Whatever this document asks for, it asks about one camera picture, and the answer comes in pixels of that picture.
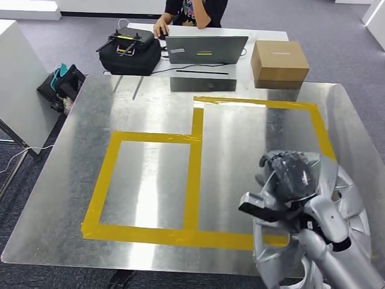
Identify grey plastic wheel hubcap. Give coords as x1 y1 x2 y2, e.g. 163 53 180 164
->
252 151 372 289

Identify person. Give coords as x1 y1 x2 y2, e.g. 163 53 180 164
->
152 0 229 40

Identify grey laptop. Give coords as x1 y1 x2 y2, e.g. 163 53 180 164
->
165 36 249 66

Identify long white plinth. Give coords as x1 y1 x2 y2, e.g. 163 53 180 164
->
54 0 167 17

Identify black remote controller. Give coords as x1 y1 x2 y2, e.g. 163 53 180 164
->
96 26 155 57

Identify white office desk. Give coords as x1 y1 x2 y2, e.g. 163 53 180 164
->
103 22 289 87

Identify white lit plinth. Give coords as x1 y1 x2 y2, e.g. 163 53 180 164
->
0 0 63 20
362 0 385 41

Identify black carry bag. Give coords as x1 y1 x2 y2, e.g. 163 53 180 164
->
99 37 162 76

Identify black bag teal strap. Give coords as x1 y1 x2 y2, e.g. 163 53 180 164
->
36 63 87 116

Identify white cable by partition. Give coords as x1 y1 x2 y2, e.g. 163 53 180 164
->
0 144 55 174

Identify white partition board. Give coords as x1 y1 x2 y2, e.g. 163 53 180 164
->
0 19 61 200

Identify yellow tape bench marking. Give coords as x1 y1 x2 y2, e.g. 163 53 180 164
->
81 95 337 251

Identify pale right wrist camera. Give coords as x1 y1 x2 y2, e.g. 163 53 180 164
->
238 191 267 210

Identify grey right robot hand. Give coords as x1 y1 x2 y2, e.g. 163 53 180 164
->
255 151 319 204

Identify black laptop cable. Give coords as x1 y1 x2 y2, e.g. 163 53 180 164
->
150 61 229 75

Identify stainless steel workbench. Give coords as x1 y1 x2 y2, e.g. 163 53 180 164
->
0 75 385 278

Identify brown cardboard box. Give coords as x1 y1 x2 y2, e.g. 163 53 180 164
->
250 40 310 90

